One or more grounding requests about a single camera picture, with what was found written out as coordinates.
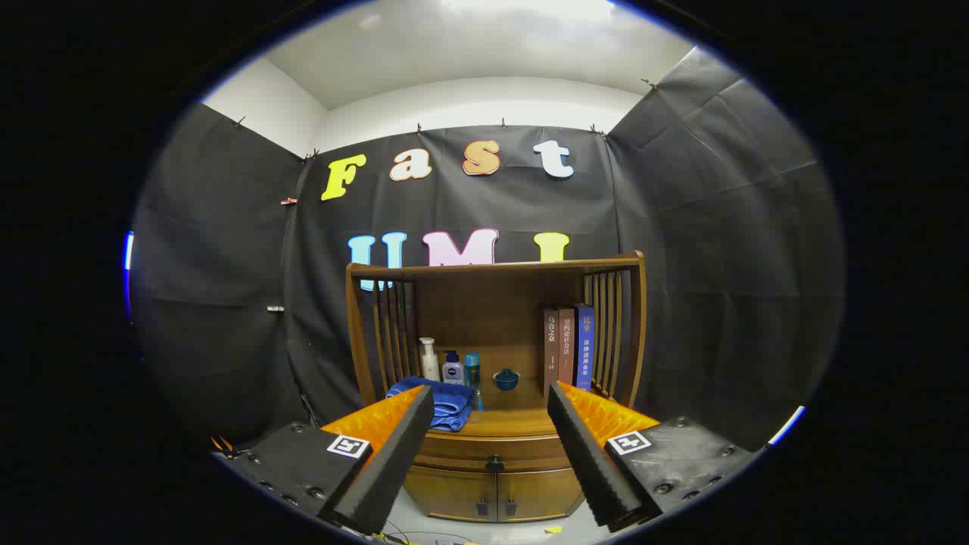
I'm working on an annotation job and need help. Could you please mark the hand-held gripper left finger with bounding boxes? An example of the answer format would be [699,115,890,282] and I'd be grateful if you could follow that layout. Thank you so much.
[214,385,436,537]

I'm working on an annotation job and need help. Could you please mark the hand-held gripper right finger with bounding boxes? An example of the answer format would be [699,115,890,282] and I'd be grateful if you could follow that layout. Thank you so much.
[547,381,758,533]

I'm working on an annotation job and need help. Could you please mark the wooden drawer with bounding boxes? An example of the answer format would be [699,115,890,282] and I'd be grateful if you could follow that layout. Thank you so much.
[413,435,580,474]

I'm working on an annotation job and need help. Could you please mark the wooden cabinet door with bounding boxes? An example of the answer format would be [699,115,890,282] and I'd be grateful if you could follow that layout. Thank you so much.
[403,468,498,523]
[497,468,584,522]

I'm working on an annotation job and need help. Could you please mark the wooden countertop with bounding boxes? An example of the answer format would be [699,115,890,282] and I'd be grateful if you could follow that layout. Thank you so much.
[424,378,599,438]

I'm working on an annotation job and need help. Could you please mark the wooden cabinet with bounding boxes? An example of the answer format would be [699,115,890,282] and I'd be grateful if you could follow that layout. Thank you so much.
[346,251,648,523]

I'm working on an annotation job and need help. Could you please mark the folded blue towel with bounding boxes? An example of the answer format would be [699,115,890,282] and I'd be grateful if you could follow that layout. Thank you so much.
[386,376,476,432]

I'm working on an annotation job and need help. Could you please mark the blue book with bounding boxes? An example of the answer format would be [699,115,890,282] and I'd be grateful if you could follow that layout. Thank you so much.
[575,304,596,391]

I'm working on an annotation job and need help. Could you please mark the reddish brown book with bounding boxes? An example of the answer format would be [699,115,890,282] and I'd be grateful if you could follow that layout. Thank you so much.
[558,307,576,387]

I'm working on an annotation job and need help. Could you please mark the dark brown book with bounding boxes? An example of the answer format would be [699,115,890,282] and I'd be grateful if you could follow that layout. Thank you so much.
[542,308,561,402]

